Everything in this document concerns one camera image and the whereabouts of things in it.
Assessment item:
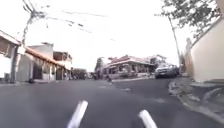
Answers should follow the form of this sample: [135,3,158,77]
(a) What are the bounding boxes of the white-walled building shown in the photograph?
[0,29,21,83]

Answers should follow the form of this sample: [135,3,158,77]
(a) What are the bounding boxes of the red-roofed corner house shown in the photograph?
[101,54,168,80]

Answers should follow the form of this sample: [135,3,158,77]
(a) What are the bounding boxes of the utility pole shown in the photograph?
[9,6,46,84]

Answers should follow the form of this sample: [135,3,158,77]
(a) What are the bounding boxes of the robot's own part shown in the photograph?
[138,109,158,128]
[66,99,89,128]

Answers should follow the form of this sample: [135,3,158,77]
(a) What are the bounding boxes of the group of trees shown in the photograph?
[71,67,89,80]

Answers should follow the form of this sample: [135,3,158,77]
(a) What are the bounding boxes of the car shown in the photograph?
[154,62,180,80]

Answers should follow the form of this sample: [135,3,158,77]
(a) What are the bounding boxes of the pavement by corner house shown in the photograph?
[111,75,156,83]

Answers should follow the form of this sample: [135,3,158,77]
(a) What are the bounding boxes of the grey asphalt road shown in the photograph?
[0,77,224,128]

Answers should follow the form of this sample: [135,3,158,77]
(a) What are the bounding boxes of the overhead wires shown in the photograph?
[21,0,116,43]

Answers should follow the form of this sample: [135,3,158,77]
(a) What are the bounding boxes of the tree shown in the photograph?
[154,0,223,66]

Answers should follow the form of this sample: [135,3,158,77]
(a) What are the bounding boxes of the cream wall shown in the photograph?
[184,0,224,84]

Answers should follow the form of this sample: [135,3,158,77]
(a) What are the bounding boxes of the white multi-storey building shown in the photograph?
[28,42,73,69]

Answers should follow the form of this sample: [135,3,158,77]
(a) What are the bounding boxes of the grey pavement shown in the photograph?
[168,77,224,124]

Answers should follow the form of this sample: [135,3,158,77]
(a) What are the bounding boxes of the low building with red roof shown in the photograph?
[16,46,73,83]

